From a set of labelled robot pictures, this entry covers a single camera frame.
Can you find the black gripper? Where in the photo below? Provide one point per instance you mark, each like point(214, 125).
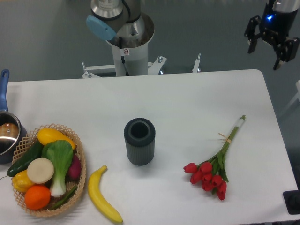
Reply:
point(274, 26)

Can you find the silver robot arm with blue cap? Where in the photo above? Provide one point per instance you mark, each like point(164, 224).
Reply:
point(128, 30)

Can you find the white furniture piece at right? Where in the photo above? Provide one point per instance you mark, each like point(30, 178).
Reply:
point(295, 100)

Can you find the red tulip bouquet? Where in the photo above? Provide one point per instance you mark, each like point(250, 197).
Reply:
point(211, 173)

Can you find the black device at table edge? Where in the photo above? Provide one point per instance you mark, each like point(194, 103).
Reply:
point(292, 201)

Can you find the dark grey ribbed vase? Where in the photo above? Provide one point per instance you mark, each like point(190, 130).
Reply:
point(139, 135)

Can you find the yellow banana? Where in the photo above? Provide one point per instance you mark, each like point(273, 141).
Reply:
point(98, 199)

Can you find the purple sweet potato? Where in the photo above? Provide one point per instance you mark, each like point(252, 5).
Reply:
point(74, 170)

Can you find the green bok choy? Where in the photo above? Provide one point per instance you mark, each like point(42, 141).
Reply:
point(60, 153)

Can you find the yellow squash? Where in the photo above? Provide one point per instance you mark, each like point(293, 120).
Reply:
point(49, 135)

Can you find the woven wicker basket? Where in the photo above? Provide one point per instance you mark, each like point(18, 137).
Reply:
point(25, 144)

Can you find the green bean pod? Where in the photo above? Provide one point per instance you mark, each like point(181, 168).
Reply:
point(62, 201)

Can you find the green cucumber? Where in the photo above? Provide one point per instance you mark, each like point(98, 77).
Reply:
point(34, 152)

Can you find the white round radish slice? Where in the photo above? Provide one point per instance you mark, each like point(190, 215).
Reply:
point(40, 170)

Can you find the orange fruit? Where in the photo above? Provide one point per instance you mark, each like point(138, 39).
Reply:
point(37, 197)

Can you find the yellow bell pepper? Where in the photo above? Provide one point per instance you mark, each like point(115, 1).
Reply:
point(21, 182)

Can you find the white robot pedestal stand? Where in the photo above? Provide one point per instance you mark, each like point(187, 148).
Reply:
point(128, 62)

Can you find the blue saucepan with handle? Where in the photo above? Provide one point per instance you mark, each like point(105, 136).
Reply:
point(11, 129)

